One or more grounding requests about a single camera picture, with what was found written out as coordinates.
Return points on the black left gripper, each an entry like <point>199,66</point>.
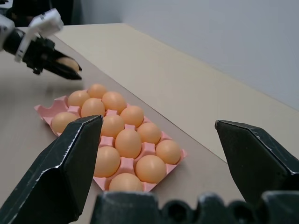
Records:
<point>37,56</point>

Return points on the pink egg tray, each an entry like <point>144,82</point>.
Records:
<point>149,147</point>

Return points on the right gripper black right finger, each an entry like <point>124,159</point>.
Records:
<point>257,158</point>

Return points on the dark grey background panel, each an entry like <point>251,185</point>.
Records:
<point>70,11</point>

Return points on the brown egg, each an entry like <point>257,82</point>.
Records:
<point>114,102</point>
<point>113,126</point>
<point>168,151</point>
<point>77,98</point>
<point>126,183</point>
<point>149,133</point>
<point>67,63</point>
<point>150,169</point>
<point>107,161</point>
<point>128,143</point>
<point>93,107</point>
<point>132,116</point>
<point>62,121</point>
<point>97,91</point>

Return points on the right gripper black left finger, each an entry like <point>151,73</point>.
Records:
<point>58,168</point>

